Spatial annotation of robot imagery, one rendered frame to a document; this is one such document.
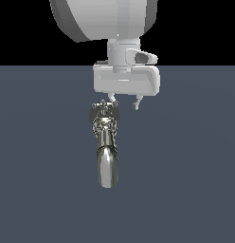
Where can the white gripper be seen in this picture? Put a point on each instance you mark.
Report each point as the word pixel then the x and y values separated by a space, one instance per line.
pixel 125 80

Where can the chrome metal faucet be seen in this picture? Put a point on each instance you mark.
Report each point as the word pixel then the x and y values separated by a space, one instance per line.
pixel 106 142

